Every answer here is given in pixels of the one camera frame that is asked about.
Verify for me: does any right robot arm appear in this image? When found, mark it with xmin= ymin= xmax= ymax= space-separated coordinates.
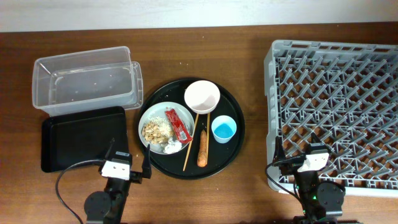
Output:
xmin=271 ymin=133 xmax=346 ymax=224

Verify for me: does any pink white bowl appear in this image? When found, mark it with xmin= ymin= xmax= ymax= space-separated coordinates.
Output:
xmin=184 ymin=80 xmax=221 ymax=114

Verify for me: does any round black serving tray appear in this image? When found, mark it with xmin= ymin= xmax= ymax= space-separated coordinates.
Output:
xmin=139 ymin=78 xmax=245 ymax=180

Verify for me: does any grey round plate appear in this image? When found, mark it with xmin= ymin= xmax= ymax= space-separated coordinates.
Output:
xmin=138 ymin=101 xmax=194 ymax=155

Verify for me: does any white rice pile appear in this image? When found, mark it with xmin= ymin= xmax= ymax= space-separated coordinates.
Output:
xmin=149 ymin=116 xmax=174 ymax=138

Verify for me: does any white tissue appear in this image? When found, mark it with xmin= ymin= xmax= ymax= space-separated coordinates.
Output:
xmin=164 ymin=138 xmax=182 ymax=154

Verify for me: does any black rectangular tray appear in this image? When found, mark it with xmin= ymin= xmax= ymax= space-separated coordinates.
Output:
xmin=41 ymin=106 xmax=129 ymax=173

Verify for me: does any wooden chopstick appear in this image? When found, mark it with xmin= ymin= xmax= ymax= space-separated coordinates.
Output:
xmin=206 ymin=113 xmax=210 ymax=158
xmin=183 ymin=114 xmax=199 ymax=172

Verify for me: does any light blue plastic cup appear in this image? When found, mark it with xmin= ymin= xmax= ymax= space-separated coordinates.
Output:
xmin=211 ymin=115 xmax=237 ymax=144

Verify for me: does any peanut shells pile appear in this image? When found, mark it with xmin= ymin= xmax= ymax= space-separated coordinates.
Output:
xmin=142 ymin=122 xmax=169 ymax=144

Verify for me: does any red snack wrapper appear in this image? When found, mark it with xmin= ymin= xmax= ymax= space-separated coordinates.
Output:
xmin=165 ymin=108 xmax=193 ymax=144

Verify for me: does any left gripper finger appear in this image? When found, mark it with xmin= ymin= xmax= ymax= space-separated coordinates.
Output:
xmin=104 ymin=138 xmax=115 ymax=161
xmin=142 ymin=144 xmax=152 ymax=179

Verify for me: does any grey dishwasher rack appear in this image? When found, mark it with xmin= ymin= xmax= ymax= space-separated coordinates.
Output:
xmin=264 ymin=40 xmax=397 ymax=198

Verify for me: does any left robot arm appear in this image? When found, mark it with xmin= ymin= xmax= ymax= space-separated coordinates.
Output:
xmin=84 ymin=139 xmax=152 ymax=223

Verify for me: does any clear plastic bin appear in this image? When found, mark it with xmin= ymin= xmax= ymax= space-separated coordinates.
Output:
xmin=32 ymin=46 xmax=144 ymax=116

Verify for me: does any orange carrot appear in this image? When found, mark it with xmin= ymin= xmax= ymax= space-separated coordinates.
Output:
xmin=197 ymin=130 xmax=207 ymax=167

